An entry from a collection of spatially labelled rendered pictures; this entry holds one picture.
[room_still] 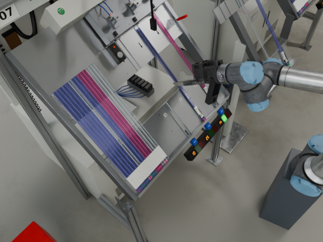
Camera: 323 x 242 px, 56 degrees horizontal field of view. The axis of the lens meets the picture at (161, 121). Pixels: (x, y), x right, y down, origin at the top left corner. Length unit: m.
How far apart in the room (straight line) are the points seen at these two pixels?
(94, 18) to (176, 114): 0.52
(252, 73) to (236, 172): 1.19
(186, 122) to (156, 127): 0.15
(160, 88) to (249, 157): 0.86
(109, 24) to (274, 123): 1.56
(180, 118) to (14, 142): 1.51
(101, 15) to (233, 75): 0.54
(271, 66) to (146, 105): 0.71
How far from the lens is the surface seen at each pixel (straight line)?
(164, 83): 1.72
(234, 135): 2.26
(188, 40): 1.46
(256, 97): 1.10
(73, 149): 1.55
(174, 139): 1.33
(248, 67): 1.04
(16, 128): 2.61
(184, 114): 1.37
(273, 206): 1.83
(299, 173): 1.33
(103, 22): 1.22
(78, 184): 1.91
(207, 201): 2.01
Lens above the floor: 1.87
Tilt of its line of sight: 54 degrees down
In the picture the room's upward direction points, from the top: 5 degrees counter-clockwise
